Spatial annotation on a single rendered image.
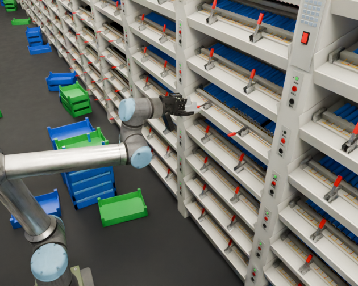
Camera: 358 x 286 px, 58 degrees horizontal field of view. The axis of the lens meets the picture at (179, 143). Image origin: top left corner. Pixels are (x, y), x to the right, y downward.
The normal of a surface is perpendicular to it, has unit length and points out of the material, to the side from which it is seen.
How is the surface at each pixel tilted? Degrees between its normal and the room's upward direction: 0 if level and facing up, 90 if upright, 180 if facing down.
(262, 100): 18
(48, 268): 8
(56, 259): 8
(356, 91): 108
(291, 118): 90
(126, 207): 0
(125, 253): 0
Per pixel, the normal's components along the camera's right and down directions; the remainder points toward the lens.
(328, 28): 0.50, 0.50
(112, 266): 0.00, -0.82
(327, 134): -0.27, -0.69
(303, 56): -0.87, 0.29
